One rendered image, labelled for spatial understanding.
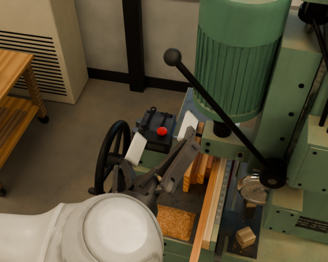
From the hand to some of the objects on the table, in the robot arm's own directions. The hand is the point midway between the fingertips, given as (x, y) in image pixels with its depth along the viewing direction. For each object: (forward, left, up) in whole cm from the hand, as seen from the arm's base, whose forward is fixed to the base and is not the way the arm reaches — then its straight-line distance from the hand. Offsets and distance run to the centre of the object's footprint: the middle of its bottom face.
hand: (164, 131), depth 74 cm
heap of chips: (+3, +1, -41) cm, 41 cm away
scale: (+31, +2, -35) cm, 47 cm away
